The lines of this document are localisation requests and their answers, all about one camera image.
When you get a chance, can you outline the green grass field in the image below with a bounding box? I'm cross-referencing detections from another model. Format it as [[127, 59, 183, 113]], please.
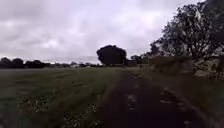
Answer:
[[0, 66, 125, 128]]

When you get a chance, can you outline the tall leafy tree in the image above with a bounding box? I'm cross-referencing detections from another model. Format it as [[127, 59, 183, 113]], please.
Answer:
[[149, 0, 224, 64]]

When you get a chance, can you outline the distant white building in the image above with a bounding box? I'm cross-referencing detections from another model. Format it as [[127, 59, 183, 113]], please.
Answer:
[[69, 63, 80, 69]]

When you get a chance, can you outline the large round dark tree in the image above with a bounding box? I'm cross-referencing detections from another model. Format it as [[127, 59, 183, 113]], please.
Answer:
[[96, 44, 128, 67]]

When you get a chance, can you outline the dry stone wall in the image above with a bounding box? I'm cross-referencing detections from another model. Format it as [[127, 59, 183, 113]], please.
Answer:
[[139, 55, 224, 80]]

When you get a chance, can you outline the dark dirt track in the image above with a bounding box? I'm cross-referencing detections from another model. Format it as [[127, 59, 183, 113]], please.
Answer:
[[89, 66, 214, 128]]

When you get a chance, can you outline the distant row of trees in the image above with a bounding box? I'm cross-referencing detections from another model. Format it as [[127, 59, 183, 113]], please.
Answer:
[[0, 56, 98, 70]]

